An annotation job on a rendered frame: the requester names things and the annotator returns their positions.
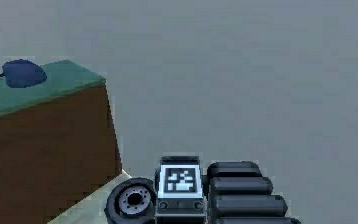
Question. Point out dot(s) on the brown cupboard with green top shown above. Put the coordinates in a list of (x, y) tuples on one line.
[(47, 150)]

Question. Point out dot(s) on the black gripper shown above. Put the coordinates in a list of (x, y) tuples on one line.
[(132, 201)]

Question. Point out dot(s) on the dark blue rounded object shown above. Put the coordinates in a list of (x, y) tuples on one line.
[(23, 74)]

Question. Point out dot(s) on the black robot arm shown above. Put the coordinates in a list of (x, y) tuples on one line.
[(240, 196)]

